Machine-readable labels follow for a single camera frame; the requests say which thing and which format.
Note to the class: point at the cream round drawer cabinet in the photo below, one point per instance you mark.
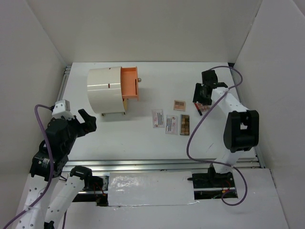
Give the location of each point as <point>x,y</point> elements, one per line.
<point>104,90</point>

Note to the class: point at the left aluminium side rail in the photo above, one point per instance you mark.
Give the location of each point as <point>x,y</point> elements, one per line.
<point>64,82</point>

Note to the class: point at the clear sticker pack left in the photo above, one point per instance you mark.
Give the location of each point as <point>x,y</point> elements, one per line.
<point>157,118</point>

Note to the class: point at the white taped cover plate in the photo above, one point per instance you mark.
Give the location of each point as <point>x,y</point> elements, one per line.
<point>150,189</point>

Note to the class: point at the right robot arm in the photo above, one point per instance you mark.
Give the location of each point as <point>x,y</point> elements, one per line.
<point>241,131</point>

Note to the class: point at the clear sticker pack right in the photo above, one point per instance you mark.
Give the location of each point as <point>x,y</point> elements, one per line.
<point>171,126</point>

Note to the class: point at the clear sticker pack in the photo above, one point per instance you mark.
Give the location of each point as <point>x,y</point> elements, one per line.
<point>157,118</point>
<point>171,126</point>

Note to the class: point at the long brown eyeshadow palette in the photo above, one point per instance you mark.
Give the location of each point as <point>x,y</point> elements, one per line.
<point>184,124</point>

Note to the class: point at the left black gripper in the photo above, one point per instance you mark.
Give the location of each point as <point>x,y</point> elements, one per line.
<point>89,125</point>

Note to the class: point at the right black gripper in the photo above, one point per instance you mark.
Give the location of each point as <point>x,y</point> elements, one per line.
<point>197,96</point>

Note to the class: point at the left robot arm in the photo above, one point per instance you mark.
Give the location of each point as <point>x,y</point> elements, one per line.
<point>40,211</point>

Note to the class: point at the aluminium front rail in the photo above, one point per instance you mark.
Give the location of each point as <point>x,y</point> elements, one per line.
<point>107,166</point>

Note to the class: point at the round pan eyeshadow palette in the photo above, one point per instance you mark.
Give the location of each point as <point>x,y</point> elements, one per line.
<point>203,108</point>

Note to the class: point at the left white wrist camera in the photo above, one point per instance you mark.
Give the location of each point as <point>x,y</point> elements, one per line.
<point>62,110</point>

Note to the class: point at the pink square eyeshadow palette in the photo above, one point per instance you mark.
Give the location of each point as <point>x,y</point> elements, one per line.
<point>179,105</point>

